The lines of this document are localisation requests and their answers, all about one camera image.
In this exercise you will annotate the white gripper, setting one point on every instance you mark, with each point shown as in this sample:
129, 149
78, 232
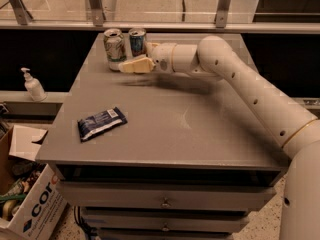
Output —
162, 57

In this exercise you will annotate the blue silver redbull can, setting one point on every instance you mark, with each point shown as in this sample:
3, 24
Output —
137, 39

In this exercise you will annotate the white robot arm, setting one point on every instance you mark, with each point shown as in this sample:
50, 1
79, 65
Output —
294, 128

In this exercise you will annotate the green white 7up can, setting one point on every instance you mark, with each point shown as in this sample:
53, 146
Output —
114, 44

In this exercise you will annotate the dark blue snack packet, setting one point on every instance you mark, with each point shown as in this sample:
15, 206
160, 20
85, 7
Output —
99, 123

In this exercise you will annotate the grey drawer cabinet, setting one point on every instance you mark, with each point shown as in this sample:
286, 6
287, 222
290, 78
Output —
180, 130

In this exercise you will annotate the white pump dispenser bottle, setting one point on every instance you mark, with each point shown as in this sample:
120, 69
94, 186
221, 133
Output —
33, 86

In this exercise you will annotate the top grey drawer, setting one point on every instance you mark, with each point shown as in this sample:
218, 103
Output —
159, 196

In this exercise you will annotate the grey drawer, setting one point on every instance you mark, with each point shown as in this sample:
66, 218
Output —
164, 220
159, 196

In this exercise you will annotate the white cardboard box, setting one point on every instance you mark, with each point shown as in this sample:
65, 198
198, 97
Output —
30, 205

